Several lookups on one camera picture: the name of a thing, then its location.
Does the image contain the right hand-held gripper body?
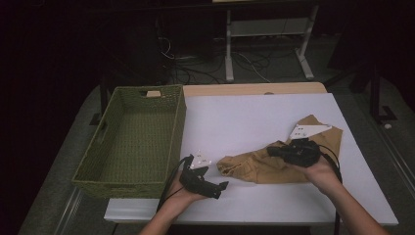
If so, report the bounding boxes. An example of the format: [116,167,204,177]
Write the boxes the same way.
[283,123,333,168]

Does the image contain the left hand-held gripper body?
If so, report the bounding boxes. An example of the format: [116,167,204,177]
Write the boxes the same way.
[178,150,221,199]

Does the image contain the tan pants with mushroom print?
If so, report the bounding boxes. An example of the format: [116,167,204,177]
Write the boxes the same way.
[216,114,345,185]

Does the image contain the green woven basket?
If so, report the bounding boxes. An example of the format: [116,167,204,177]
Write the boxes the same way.
[70,83,188,200]

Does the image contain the person's left hand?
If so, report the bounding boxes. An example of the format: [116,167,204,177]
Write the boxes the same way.
[169,172,211,210]

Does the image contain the person's right hand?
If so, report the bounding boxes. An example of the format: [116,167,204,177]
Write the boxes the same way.
[291,158,343,197]

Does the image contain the large black metal stand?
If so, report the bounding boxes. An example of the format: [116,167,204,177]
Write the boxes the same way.
[326,62,398,123]

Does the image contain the white metal stand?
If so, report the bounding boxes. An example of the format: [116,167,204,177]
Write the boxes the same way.
[224,3,320,82]

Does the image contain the small black metal stand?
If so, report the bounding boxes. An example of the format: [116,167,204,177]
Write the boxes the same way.
[89,76,111,126]

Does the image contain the left hand-held gripper cable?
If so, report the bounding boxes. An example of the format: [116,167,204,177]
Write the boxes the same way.
[156,155,194,213]

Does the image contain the hand-held gripper cable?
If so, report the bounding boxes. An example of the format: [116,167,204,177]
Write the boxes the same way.
[156,155,194,213]
[318,143,344,235]

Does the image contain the right hand-held gripper cable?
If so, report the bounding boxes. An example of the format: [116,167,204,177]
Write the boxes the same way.
[318,143,344,235]

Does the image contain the white floor cable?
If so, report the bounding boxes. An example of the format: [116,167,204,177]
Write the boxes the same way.
[239,52,272,83]

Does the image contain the metal floor rail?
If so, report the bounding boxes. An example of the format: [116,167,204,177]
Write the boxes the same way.
[52,187,86,235]
[375,125,415,197]

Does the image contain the black floor cables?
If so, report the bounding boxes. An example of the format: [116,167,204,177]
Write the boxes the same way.
[158,35,272,86]

